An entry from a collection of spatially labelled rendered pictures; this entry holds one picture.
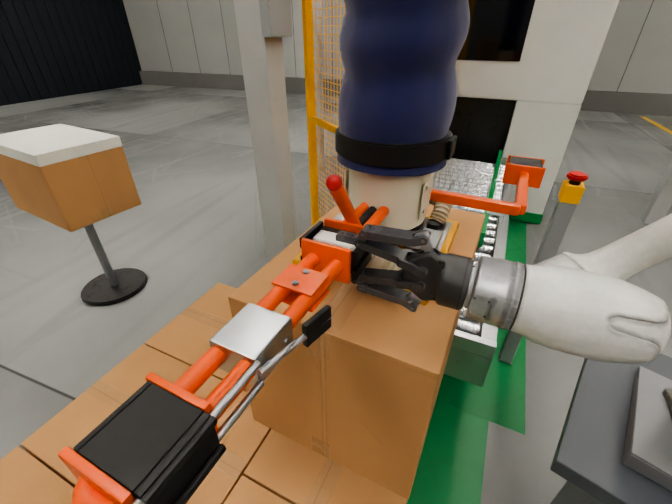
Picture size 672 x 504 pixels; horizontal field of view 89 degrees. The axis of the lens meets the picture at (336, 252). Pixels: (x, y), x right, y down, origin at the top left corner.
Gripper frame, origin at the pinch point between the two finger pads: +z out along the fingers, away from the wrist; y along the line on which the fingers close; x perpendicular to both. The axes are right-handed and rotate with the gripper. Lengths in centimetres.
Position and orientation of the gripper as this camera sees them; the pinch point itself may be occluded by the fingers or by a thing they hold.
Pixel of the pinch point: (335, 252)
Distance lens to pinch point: 54.5
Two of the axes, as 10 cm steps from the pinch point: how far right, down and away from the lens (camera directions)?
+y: 0.0, 8.4, 5.4
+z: -9.1, -2.3, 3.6
